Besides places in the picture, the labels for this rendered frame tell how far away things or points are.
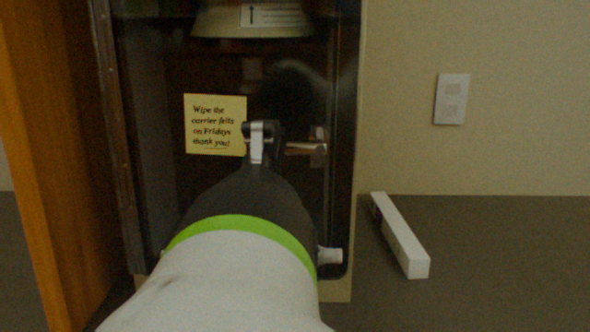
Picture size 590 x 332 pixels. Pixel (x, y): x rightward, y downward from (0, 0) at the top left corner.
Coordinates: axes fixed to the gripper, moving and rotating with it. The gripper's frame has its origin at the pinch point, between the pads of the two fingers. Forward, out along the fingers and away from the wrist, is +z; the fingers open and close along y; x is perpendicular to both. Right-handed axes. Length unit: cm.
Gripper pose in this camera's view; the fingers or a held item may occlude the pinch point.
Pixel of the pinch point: (271, 148)
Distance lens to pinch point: 49.1
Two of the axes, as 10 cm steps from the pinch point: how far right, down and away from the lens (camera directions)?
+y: -0.1, -9.4, -3.5
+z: 0.3, -3.5, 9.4
